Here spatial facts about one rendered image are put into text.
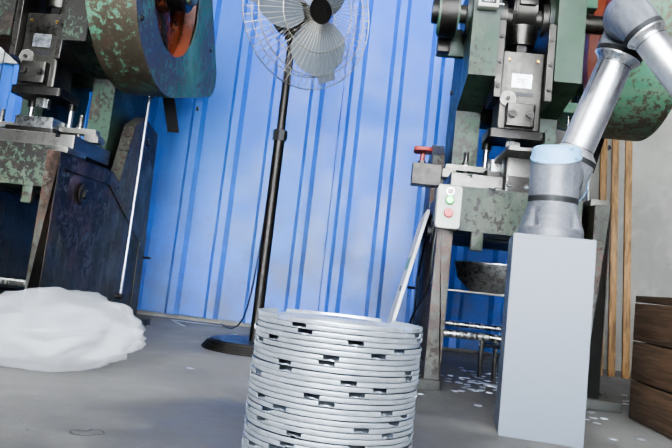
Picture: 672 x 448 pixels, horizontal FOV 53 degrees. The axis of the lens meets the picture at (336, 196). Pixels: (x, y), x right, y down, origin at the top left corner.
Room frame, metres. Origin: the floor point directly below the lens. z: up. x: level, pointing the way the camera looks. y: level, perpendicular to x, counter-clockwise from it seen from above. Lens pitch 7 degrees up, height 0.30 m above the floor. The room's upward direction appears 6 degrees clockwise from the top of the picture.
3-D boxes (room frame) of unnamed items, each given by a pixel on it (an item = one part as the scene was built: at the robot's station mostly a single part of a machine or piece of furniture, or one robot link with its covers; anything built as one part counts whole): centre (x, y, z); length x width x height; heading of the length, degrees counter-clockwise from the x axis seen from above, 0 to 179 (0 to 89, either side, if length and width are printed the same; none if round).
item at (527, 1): (2.41, -0.61, 1.27); 0.21 x 0.12 x 0.34; 176
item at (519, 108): (2.37, -0.61, 1.04); 0.17 x 0.15 x 0.30; 176
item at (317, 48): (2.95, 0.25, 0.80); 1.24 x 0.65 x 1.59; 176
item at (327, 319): (1.21, -0.03, 0.23); 0.29 x 0.29 x 0.01
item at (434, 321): (2.57, -0.36, 0.45); 0.92 x 0.12 x 0.90; 176
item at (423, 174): (2.20, -0.29, 0.62); 0.10 x 0.06 x 0.20; 86
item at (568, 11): (2.55, -0.62, 0.83); 0.79 x 0.43 x 1.34; 176
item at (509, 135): (2.41, -0.62, 0.86); 0.20 x 0.16 x 0.05; 86
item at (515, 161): (2.23, -0.60, 0.72); 0.25 x 0.14 x 0.14; 176
